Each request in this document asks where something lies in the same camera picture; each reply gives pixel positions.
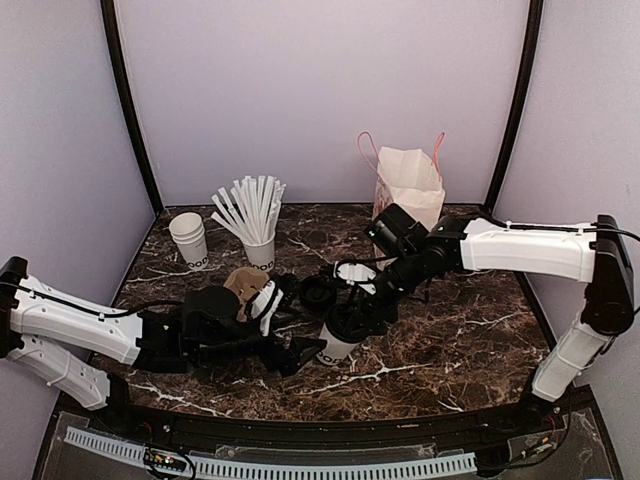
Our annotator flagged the white paper takeout bag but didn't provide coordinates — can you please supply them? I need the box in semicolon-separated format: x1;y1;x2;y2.
357;131;446;230

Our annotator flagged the white slotted cable duct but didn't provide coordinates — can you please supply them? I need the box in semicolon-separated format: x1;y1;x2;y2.
64;427;477;479

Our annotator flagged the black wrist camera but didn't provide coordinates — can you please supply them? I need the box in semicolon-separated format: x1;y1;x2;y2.
181;286;240;343
365;203;429;258

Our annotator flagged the black frame post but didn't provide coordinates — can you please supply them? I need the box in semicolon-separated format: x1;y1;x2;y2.
100;0;164;216
482;0;544;214

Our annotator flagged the black left frame post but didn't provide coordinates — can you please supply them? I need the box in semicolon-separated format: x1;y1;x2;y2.
100;0;164;216

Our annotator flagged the white cup holding straws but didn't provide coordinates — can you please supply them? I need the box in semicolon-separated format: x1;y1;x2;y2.
243;234;275;273

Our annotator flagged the single black cup lid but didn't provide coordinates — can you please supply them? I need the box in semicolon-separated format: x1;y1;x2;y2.
325;303;363;344

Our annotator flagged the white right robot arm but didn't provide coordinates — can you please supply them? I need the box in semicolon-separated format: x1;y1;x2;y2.
319;204;637;434

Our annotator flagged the white paper coffee cup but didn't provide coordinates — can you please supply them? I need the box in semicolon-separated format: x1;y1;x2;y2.
316;323;360;366

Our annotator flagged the stack of black cup lids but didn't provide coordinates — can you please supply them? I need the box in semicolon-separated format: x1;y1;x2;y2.
299;275;337;313

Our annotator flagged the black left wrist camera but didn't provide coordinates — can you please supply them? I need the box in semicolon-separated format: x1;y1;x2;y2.
181;286;240;343

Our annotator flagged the stack of white paper cups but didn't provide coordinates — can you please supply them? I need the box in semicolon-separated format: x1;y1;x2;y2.
169;212;208;271

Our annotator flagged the black table front rail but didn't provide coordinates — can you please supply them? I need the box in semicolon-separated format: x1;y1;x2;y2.
54;387;591;454

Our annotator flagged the brown cardboard cup carrier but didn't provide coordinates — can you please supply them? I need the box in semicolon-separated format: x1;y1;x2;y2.
223;267;270;323

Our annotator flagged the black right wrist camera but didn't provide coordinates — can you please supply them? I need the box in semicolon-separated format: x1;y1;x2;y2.
365;203;429;258

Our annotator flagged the bundle of white wrapped straws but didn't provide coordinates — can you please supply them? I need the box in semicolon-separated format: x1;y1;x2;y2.
211;175;286;246

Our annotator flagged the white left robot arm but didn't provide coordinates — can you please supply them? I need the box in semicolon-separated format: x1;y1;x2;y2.
1;256;327;436

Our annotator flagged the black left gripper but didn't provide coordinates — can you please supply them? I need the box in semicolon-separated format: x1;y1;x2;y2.
192;318;327;377

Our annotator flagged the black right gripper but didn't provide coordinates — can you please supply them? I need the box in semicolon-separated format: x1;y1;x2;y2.
343;248;426;338

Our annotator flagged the black right frame post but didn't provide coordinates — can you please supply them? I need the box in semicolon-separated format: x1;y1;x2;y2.
482;0;544;214

